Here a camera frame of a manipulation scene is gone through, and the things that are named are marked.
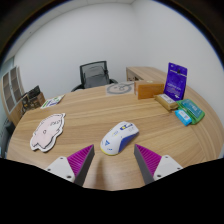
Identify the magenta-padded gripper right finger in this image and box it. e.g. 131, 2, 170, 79
134, 143, 184, 185

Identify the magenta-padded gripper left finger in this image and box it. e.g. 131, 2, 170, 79
44, 144, 96, 187

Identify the white blue yellow computer mouse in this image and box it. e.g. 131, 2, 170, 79
99, 120, 140, 157

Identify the small light blue box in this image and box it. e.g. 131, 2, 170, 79
174, 108, 193, 127

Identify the green flat box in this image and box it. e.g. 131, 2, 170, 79
175, 98, 206, 126

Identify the black armchair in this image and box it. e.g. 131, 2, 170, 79
0, 118, 16, 158

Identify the tan flat box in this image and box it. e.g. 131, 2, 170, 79
153, 93, 179, 112

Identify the white green sticker sheet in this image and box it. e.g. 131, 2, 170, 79
40, 94, 66, 110

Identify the dark brown cardboard box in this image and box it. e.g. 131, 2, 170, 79
28, 93, 46, 109

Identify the small dark brown box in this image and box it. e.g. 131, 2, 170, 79
21, 94, 33, 114

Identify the orange wooden box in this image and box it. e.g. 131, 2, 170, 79
134, 80, 165, 100

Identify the black cardboard box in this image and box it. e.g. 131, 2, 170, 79
26, 85, 42, 99

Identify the purple standing box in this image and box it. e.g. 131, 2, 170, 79
163, 62, 189, 102

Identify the grey round-print mat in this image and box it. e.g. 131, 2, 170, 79
105, 81, 136, 96

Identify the wooden shelf unit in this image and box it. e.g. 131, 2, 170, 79
0, 65, 26, 126

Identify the wooden side desk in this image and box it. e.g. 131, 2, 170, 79
125, 65, 171, 84

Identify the black mesh office chair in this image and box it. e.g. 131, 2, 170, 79
70, 60, 118, 93

